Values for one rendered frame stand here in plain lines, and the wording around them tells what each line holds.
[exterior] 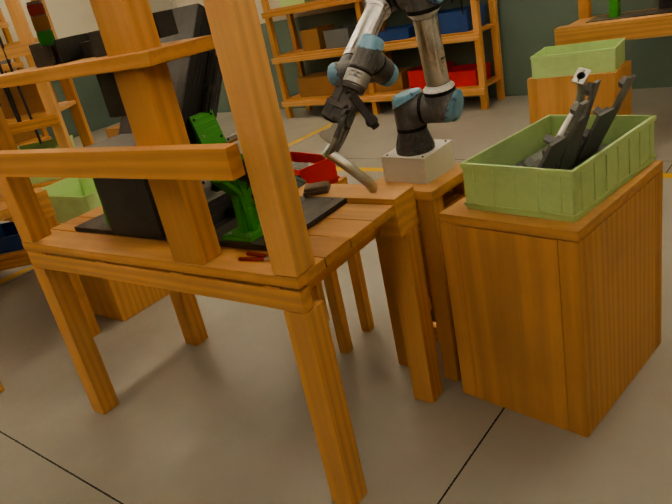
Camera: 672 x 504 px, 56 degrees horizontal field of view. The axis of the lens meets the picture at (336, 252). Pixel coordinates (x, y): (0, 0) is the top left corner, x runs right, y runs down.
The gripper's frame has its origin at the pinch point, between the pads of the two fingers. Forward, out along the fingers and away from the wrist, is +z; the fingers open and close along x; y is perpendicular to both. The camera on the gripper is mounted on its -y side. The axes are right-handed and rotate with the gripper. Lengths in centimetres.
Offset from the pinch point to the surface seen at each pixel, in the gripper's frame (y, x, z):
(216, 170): 22.0, 23.0, 17.9
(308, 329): -14, 3, 51
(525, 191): -56, -31, -14
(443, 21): 81, -510, -219
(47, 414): 106, -88, 159
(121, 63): 59, 25, 1
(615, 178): -81, -44, -30
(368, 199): -7.8, -37.7, 7.6
